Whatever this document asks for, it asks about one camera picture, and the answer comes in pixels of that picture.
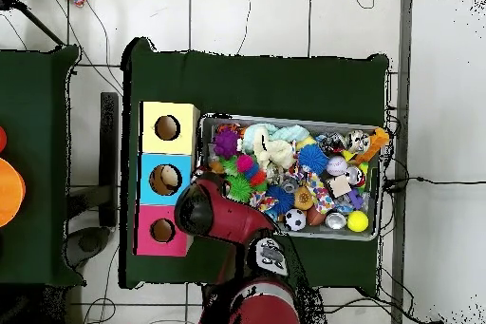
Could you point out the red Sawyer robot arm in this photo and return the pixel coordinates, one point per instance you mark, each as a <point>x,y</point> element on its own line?
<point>235,221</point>

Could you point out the pink spiky ball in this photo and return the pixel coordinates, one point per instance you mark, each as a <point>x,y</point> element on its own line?
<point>245,163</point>

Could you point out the black panel stand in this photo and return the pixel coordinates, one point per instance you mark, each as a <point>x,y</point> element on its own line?
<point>109,149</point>

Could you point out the metal mesh bin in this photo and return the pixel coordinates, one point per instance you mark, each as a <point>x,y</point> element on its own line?
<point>322,233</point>

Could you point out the purple spiky monster toy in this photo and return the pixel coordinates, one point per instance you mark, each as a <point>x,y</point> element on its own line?
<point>226,142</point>

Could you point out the large orange round object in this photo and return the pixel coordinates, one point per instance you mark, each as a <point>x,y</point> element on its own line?
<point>11,191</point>

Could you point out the small red round object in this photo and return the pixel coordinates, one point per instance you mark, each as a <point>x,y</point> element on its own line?
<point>2,139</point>

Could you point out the yellow tennis ball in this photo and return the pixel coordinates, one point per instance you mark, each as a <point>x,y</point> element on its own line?
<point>357,221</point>

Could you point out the white baseball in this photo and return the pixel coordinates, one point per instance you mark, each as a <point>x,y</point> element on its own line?
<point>336,166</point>

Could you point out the large blue spiky ball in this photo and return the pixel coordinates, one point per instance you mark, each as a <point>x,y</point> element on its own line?
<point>313,159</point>

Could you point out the wooden three-hole box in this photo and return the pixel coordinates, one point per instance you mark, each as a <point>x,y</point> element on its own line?
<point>167,145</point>

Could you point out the green spiky ball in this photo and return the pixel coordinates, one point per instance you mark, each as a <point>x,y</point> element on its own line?
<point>241,189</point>

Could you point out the black and white soccer ball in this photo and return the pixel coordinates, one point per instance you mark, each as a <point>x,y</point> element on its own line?
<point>295,220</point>

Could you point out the cream fleece cloth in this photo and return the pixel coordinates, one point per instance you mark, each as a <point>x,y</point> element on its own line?
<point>279,151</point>

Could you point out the dark green table cloth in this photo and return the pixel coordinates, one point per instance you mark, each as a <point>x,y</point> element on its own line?
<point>265,84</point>
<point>34,111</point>

